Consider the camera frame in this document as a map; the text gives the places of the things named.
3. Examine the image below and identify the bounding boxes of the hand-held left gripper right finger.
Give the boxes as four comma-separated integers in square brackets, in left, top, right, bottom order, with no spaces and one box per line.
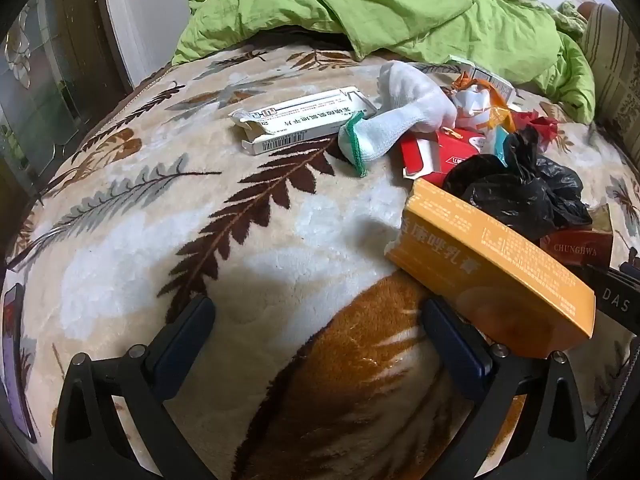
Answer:
[421,296,588,480]

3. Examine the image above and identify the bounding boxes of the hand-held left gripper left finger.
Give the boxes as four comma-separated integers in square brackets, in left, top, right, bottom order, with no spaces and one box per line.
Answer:
[52,295,217,480]

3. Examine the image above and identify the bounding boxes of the orange cardboard box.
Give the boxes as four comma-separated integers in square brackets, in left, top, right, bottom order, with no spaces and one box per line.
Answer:
[385,178,597,359]

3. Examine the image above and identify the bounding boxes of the red foil wrapper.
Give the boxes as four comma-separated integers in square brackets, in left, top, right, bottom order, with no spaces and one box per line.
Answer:
[510,110,561,153]

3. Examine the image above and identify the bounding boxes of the orange foil wrapper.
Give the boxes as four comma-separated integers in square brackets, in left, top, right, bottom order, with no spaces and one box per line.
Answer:
[452,72,516,133]

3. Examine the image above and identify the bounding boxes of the white sock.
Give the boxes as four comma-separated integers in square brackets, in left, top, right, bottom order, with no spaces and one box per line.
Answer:
[338,61,457,178]

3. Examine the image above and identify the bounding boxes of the dark red cigarette pack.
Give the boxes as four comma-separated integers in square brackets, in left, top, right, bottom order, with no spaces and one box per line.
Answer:
[540,205,615,271]

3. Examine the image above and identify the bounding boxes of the leaf print blanket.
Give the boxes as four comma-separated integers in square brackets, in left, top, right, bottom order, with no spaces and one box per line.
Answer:
[0,42,640,480]

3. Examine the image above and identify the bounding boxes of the black plastic bag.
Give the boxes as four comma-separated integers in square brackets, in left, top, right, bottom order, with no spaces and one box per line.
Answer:
[442,127,593,241]

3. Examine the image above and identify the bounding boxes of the torn red white carton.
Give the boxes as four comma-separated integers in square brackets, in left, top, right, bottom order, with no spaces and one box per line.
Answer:
[400,127,488,188]

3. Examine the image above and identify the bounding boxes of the striped beige pillow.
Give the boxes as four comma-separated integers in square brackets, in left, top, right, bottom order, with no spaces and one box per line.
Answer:
[580,2,640,131]

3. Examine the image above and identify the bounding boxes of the crumpled white paper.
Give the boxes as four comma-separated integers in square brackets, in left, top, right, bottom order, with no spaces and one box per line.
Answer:
[454,85,493,131]

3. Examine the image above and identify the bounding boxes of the white medicine box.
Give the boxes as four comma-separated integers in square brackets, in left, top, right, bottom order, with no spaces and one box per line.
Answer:
[230,86,378,157]

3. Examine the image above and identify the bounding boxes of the glass panel door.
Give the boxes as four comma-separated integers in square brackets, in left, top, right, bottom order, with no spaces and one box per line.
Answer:
[0,0,116,201]

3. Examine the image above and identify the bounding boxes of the green duvet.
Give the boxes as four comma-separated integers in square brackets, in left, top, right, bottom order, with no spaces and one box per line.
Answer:
[171,0,596,123]

